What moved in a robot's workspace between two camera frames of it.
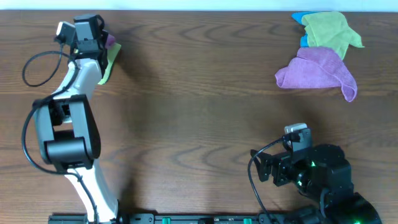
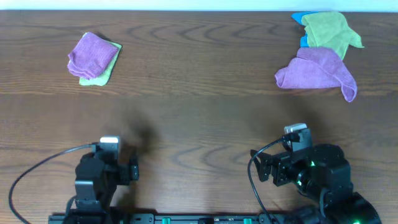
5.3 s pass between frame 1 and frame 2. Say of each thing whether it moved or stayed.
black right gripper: stayed
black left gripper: moved
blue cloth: stayed
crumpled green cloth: stayed
